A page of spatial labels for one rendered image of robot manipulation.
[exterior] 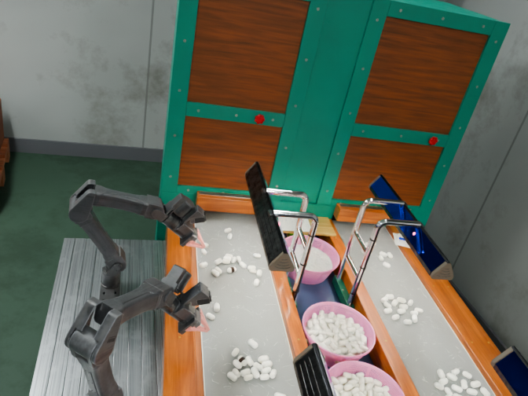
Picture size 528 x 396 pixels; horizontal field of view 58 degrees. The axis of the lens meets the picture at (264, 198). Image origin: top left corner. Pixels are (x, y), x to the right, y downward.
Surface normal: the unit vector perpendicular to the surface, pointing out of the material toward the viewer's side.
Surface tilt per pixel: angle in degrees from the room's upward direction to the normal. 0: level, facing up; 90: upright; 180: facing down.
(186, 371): 0
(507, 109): 90
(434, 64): 90
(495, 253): 90
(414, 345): 0
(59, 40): 90
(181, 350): 0
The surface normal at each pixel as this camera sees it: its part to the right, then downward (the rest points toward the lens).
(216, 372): 0.18, -0.86
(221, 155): 0.15, 0.51
